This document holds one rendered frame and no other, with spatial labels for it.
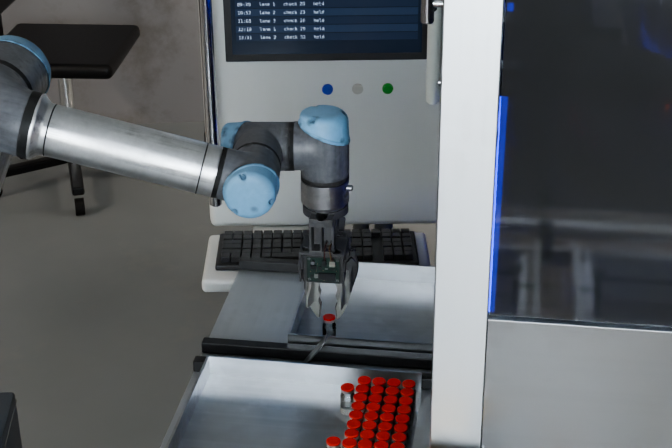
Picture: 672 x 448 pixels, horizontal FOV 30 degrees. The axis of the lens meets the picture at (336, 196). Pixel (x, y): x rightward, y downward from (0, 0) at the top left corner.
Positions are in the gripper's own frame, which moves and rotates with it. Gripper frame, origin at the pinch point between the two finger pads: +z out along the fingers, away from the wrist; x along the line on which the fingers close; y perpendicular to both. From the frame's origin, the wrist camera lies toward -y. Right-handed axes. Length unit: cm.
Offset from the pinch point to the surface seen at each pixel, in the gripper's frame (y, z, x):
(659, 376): 45, -20, 47
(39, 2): -289, 40, -162
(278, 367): 12.9, 3.8, -6.1
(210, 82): -47, -21, -30
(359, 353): 6.4, 4.3, 5.9
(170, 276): -170, 94, -79
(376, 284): -19.3, 6.1, 5.6
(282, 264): -21.7, 4.5, -11.9
